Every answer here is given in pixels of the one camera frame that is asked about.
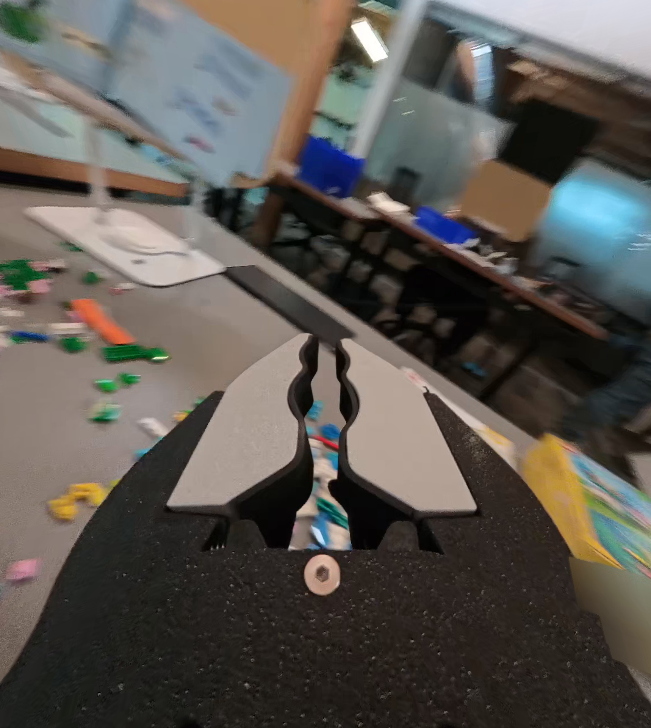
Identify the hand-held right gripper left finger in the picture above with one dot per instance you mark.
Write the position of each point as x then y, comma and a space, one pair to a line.
246, 432

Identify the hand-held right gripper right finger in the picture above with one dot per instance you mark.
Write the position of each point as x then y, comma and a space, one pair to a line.
405, 449

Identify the green rectangular lego plate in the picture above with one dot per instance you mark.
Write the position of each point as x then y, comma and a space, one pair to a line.
129, 354

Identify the orange lego piece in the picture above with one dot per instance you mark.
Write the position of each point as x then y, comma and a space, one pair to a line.
101, 321

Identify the yellow lego piece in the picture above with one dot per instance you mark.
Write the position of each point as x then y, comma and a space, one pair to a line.
75, 500

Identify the yellow lego box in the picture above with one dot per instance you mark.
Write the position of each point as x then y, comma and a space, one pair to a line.
604, 512

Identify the large green lego plate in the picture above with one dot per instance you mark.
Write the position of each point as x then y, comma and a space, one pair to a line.
18, 274

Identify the scattered small lego pieces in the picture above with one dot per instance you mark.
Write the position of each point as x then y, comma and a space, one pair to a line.
18, 273

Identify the long background table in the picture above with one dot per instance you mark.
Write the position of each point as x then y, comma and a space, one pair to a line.
473, 261

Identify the wooden book stand white base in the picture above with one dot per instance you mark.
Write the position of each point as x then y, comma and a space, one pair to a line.
132, 244

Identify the small blue storage bin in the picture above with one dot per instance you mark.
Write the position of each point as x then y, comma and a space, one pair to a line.
445, 226

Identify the cardboard box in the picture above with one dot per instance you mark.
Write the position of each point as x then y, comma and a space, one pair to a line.
504, 199

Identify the large blue storage bin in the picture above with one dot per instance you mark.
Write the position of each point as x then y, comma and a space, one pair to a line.
328, 168

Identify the black monitor screen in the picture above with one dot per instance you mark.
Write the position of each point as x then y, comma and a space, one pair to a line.
547, 139

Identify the open instruction booklet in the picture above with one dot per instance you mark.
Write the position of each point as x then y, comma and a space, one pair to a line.
189, 85

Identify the ceiling light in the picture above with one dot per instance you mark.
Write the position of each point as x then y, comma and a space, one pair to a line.
369, 38

